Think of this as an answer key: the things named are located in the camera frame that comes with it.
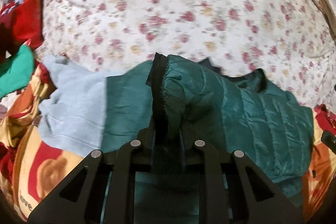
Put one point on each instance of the white floral quilt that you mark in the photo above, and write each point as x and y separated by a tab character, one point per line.
293	41

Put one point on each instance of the red garment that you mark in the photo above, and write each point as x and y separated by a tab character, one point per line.
21	23

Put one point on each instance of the orange patterned blanket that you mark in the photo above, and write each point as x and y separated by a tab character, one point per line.
30	168

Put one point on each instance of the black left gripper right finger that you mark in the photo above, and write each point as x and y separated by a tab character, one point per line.
233	189

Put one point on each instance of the bright green garment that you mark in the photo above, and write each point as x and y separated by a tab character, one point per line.
16	71

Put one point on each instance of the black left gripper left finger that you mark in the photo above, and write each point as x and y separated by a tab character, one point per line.
100	189

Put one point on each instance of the dark green quilted puffer jacket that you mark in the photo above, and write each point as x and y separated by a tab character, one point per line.
169	100

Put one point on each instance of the light grey sweatshirt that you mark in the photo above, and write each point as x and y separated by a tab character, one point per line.
73	117

